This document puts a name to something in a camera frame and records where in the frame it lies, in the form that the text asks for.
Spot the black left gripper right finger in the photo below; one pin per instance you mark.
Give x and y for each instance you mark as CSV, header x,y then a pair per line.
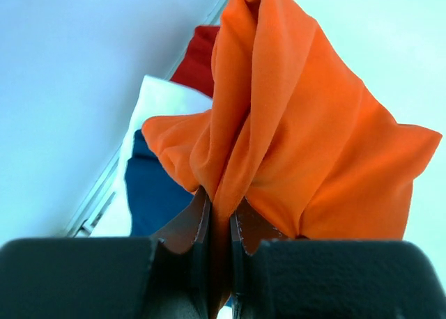
x,y
251,236

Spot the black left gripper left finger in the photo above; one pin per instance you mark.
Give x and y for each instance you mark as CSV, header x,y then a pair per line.
x,y
178,285

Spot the orange t shirt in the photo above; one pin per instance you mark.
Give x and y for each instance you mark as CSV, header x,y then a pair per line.
x,y
293,131

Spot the blue folded t shirt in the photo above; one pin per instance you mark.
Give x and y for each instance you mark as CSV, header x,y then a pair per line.
x,y
154,198

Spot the white folded t shirt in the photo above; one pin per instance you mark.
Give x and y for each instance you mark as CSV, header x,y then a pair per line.
x,y
157,97

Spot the red folded t shirt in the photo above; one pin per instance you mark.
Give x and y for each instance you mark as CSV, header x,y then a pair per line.
x,y
194,70

